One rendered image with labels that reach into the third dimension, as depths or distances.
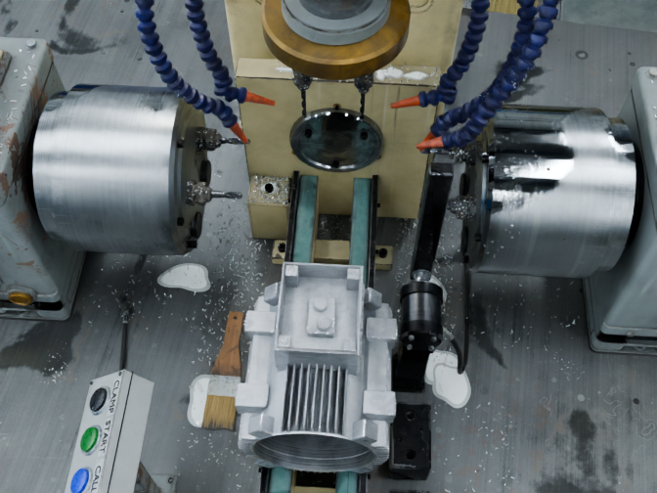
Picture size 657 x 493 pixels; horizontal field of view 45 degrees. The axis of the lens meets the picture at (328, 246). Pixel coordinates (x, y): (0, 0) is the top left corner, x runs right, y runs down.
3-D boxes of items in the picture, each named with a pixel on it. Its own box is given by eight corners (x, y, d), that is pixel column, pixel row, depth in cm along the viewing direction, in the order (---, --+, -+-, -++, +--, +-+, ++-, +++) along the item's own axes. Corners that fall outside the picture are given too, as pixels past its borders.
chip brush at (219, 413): (222, 311, 134) (221, 309, 133) (251, 314, 133) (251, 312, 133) (200, 429, 123) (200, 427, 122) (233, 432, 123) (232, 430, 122)
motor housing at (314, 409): (260, 336, 118) (249, 273, 102) (387, 343, 117) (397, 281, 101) (244, 470, 108) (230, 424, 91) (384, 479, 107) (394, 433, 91)
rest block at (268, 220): (255, 210, 144) (250, 170, 134) (293, 212, 144) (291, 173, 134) (251, 239, 141) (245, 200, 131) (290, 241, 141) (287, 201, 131)
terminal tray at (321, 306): (283, 289, 105) (280, 260, 99) (364, 292, 105) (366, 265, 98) (274, 373, 99) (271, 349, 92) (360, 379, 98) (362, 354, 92)
